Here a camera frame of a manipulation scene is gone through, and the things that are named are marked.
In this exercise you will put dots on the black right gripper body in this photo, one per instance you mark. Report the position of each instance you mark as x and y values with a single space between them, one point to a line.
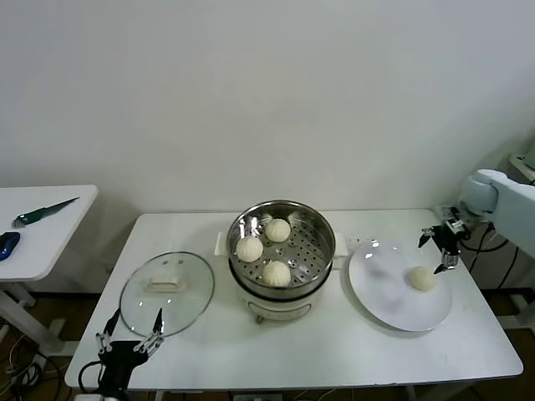
449 242

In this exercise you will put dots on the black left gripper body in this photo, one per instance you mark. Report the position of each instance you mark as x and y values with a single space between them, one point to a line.
119 359

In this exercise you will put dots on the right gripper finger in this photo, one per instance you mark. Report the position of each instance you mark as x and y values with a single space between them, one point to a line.
449 260
426 234

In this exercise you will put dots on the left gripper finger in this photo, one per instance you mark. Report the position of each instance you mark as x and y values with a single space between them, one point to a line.
110 326
157 330

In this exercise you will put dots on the white steamed baozi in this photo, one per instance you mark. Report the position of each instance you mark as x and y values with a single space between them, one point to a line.
422 279
249 250
278 230
276 273

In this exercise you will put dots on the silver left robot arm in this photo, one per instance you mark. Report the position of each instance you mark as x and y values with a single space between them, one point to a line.
96 397

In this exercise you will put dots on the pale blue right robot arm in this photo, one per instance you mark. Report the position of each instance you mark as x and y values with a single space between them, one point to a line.
510 196

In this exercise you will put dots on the stainless steel steamer basket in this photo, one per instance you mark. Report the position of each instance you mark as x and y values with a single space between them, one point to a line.
305 255

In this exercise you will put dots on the white round plate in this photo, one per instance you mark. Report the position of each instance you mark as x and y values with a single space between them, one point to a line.
376 292

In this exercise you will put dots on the white side table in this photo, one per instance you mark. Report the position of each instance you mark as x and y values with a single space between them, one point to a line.
50 250

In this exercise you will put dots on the white main table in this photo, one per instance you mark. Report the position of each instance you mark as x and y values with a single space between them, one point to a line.
251 359

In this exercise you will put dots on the pale green shelf unit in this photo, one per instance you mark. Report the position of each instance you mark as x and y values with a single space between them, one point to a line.
522 165

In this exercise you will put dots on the white electric cooker base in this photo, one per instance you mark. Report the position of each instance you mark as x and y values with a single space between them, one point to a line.
276 311

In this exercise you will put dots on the white floor power strip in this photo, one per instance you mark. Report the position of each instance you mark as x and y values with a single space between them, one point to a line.
259 397

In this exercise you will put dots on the blue plastic object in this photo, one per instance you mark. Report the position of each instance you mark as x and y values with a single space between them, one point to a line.
8 246

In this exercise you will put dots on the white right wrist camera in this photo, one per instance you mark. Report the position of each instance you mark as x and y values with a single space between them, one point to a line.
449 217

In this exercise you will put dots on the white metal frame foot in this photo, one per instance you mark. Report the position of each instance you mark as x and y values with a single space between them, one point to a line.
524 319

